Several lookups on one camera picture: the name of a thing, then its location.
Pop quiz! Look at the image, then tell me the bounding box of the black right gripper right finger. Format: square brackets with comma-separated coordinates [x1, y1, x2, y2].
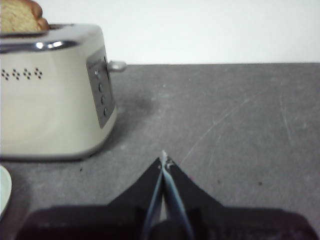
[163, 157, 320, 240]

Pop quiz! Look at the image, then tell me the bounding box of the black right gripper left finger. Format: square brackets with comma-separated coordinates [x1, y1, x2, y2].
[16, 156, 165, 240]

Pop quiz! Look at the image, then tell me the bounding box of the pale green round plate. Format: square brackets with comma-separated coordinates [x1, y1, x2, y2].
[0, 164, 13, 221]

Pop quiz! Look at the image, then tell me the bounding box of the cream two-slot toaster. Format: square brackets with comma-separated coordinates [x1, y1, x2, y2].
[0, 23, 118, 161]

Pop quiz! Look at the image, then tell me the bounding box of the grey toaster lever knob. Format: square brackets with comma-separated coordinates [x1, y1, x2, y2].
[107, 59, 127, 73]

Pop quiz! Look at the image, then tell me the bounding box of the dark crusted bread slice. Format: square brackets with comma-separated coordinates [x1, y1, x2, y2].
[0, 0, 50, 33]

